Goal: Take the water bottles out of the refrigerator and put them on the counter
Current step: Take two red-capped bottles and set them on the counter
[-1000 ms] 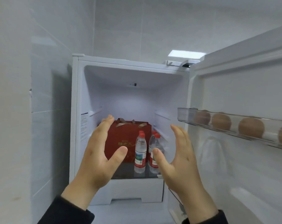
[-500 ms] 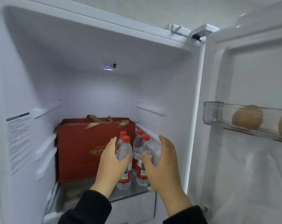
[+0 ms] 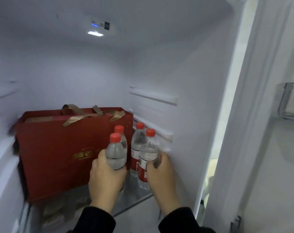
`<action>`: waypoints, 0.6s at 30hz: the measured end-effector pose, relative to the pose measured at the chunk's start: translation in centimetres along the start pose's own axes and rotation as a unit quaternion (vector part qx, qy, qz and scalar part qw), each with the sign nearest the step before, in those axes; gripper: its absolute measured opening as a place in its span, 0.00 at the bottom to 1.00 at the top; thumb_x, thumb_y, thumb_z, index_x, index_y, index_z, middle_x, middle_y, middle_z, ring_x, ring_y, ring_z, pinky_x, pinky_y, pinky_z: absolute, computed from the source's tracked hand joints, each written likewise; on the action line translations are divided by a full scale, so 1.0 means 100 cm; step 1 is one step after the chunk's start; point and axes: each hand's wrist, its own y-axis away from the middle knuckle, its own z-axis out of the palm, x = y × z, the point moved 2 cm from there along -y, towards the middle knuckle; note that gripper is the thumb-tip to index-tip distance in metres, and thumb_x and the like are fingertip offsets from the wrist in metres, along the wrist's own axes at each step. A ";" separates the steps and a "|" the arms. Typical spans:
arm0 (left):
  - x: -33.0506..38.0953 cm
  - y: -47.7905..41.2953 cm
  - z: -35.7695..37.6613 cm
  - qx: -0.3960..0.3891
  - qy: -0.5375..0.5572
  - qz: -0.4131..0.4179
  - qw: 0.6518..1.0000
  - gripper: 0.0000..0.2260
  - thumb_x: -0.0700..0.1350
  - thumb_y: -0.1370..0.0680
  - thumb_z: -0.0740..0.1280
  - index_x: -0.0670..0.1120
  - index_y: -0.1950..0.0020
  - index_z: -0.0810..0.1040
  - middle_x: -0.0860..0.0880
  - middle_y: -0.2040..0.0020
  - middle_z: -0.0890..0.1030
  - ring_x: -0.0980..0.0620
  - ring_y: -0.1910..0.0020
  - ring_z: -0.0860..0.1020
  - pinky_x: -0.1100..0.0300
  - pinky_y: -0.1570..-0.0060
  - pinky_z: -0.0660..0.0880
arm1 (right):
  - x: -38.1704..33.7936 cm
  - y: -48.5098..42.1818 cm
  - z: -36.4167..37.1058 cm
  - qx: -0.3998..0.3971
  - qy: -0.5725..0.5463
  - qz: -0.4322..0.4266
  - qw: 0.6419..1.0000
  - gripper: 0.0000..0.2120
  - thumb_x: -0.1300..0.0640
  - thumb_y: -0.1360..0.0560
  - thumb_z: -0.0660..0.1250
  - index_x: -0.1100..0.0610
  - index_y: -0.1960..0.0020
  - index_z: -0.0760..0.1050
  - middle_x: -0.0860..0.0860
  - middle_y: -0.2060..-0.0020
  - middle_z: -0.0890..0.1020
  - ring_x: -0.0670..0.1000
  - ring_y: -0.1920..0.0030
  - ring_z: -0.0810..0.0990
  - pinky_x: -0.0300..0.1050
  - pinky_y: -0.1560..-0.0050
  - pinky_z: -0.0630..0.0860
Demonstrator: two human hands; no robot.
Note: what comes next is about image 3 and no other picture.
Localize person's left hand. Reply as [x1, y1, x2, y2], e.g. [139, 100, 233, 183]
[89, 149, 128, 214]

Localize person's right hand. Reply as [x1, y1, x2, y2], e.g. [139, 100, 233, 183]
[146, 151, 183, 218]

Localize red-capped clear water bottle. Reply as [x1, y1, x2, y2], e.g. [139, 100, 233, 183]
[105, 133, 128, 172]
[114, 125, 128, 154]
[138, 128, 162, 190]
[130, 122, 147, 178]

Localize person's left forearm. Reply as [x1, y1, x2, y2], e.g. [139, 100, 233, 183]
[75, 206, 116, 233]

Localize person's right forearm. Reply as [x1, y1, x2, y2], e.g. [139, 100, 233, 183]
[158, 207, 211, 233]

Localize glass refrigerator shelf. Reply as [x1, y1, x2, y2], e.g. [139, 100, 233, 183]
[28, 167, 155, 225]

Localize red gift box gold ribbons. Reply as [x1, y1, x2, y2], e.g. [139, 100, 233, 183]
[14, 104, 134, 203]

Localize white refrigerator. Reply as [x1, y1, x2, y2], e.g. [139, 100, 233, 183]
[0, 0, 260, 233]

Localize white refrigerator door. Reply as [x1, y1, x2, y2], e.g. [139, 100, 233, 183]
[205, 0, 294, 233]

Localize refrigerator light control panel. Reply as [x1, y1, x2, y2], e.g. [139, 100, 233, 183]
[84, 14, 116, 37]

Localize clear door bin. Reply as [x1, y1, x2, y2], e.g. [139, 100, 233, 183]
[276, 82, 294, 121]

